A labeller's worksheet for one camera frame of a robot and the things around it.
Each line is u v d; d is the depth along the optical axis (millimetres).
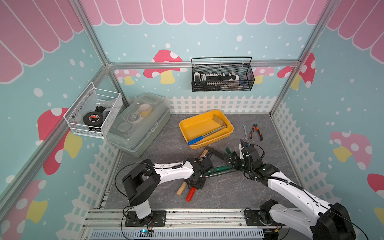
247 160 614
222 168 894
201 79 892
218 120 1134
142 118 969
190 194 775
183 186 792
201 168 634
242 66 902
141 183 452
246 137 1059
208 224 738
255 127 1110
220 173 869
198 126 1116
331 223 390
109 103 776
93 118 711
